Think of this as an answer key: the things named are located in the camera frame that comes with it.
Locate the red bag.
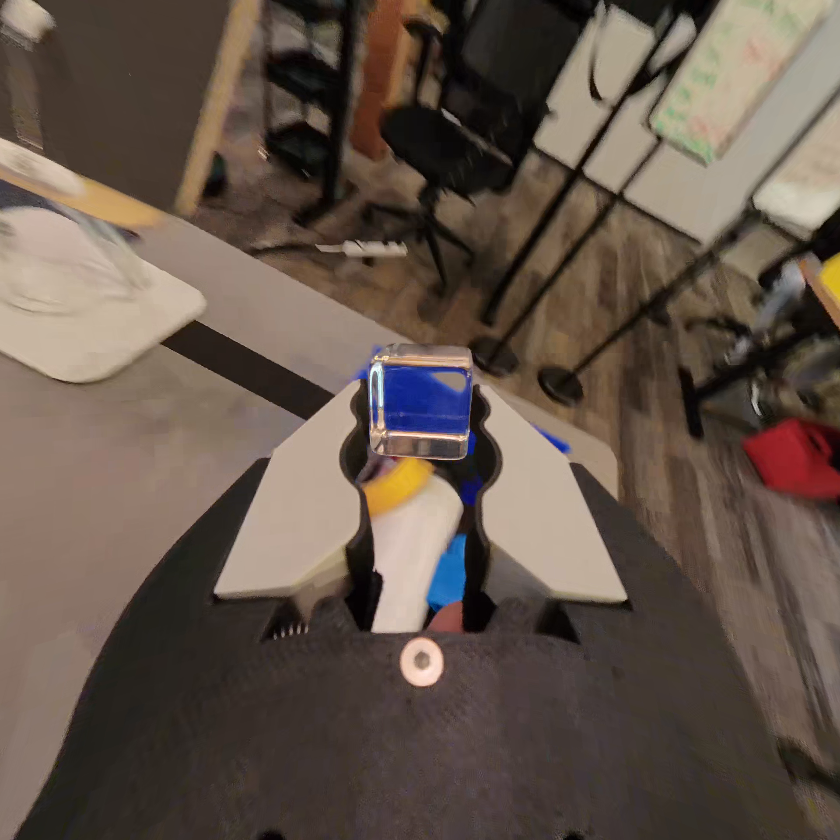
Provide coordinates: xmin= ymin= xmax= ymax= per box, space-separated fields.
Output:
xmin=742 ymin=418 xmax=840 ymax=502

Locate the black shelf rack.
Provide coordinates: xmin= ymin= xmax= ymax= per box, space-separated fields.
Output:
xmin=263 ymin=0 xmax=375 ymax=217

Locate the white power strip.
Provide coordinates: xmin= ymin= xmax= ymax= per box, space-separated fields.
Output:
xmin=315 ymin=239 xmax=410 ymax=258

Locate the clear acrylic cube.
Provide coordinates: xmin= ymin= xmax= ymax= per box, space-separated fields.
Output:
xmin=365 ymin=344 xmax=476 ymax=463

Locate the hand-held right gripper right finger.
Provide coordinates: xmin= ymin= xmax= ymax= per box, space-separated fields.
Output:
xmin=464 ymin=381 xmax=628 ymax=605

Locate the white rounded pad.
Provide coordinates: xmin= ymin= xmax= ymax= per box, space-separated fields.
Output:
xmin=0 ymin=197 xmax=208 ymax=384

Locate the white tube with yellow band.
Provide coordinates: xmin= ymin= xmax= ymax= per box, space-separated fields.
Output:
xmin=361 ymin=457 xmax=467 ymax=634

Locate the black office chair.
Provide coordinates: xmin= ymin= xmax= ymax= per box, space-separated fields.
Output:
xmin=381 ymin=0 xmax=598 ymax=296

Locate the blue plastic bin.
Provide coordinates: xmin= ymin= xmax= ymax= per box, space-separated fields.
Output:
xmin=355 ymin=374 xmax=574 ymax=611

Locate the black whiteboard stand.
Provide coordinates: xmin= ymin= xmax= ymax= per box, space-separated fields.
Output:
xmin=470 ymin=0 xmax=736 ymax=375
xmin=539 ymin=132 xmax=840 ymax=405

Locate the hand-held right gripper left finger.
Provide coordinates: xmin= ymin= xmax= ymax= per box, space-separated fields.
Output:
xmin=214 ymin=384 xmax=375 ymax=601

